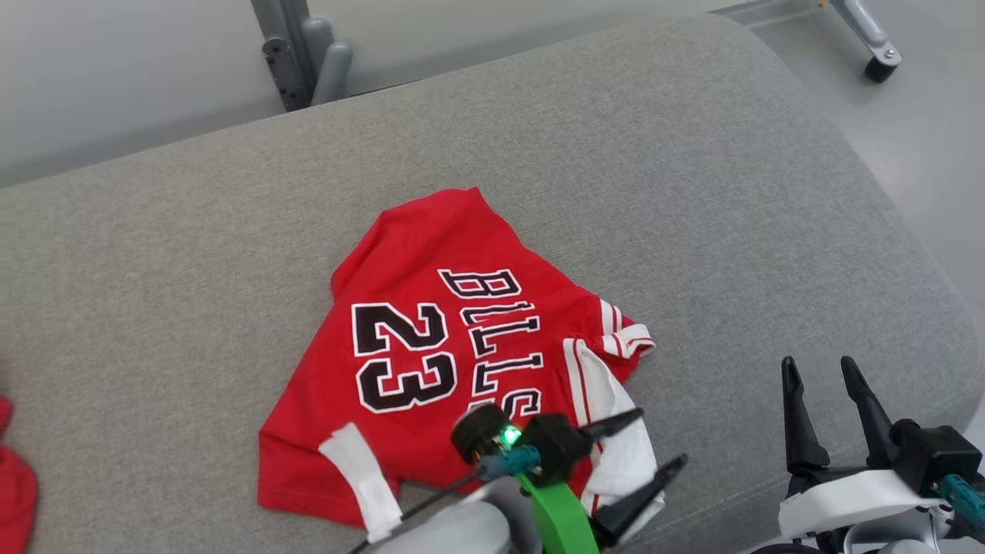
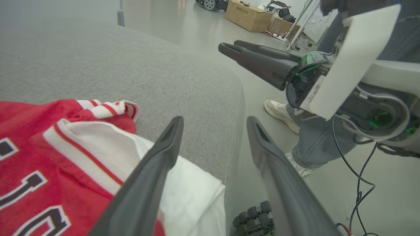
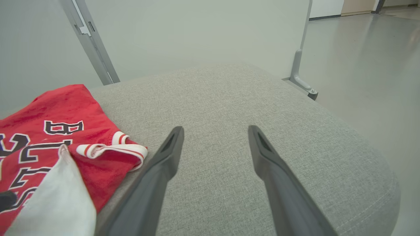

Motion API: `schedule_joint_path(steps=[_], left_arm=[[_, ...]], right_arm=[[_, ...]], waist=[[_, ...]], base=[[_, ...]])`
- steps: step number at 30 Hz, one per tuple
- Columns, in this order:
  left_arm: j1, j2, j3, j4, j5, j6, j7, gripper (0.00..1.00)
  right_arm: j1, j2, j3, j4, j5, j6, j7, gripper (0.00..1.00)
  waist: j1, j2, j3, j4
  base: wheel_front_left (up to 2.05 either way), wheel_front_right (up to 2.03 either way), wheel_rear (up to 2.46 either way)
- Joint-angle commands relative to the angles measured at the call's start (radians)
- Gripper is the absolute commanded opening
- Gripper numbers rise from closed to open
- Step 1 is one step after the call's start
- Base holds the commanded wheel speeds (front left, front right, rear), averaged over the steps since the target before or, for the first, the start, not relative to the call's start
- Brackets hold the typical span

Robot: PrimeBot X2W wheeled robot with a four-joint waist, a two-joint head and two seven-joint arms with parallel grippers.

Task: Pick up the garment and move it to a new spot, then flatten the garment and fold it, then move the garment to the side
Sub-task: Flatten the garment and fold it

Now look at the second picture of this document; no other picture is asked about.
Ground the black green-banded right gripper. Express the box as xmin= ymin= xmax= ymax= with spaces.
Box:
xmin=218 ymin=40 xmax=337 ymax=109

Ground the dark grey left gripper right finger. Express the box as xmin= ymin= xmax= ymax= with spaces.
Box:
xmin=246 ymin=116 xmax=343 ymax=236

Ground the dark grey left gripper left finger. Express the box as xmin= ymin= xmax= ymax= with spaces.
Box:
xmin=88 ymin=116 xmax=184 ymax=236

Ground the red white-trimmed basketball jersey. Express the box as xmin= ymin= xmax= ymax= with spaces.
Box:
xmin=0 ymin=99 xmax=227 ymax=236

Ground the small brown cardboard box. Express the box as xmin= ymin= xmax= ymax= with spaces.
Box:
xmin=267 ymin=15 xmax=301 ymax=38

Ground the white sneaker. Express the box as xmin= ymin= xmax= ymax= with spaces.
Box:
xmin=285 ymin=151 xmax=315 ymax=178
xmin=264 ymin=99 xmax=301 ymax=135

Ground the large brown cardboard box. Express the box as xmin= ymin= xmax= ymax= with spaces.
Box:
xmin=225 ymin=0 xmax=273 ymax=32

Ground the black equipment on boxes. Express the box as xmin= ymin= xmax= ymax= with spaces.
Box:
xmin=264 ymin=0 xmax=296 ymax=23

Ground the white metal stand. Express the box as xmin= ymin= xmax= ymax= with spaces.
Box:
xmin=285 ymin=0 xmax=321 ymax=52

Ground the person in blue jeans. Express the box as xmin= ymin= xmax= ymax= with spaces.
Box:
xmin=285 ymin=0 xmax=420 ymax=169

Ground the black wheeled device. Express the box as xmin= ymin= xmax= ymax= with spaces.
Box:
xmin=196 ymin=0 xmax=229 ymax=12

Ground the grey fabric sofa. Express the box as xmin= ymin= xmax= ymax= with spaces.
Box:
xmin=0 ymin=20 xmax=245 ymax=236

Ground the thin red cable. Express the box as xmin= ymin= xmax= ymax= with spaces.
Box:
xmin=335 ymin=223 xmax=354 ymax=236

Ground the thin black cable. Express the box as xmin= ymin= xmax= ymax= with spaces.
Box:
xmin=331 ymin=116 xmax=376 ymax=204

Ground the thin blue cable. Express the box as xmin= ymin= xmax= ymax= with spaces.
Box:
xmin=349 ymin=143 xmax=379 ymax=236

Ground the white right wrist camera cover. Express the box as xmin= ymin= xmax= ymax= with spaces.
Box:
xmin=299 ymin=4 xmax=402 ymax=121

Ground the grey metal partition post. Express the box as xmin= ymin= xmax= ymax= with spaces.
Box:
xmin=117 ymin=0 xmax=126 ymax=27

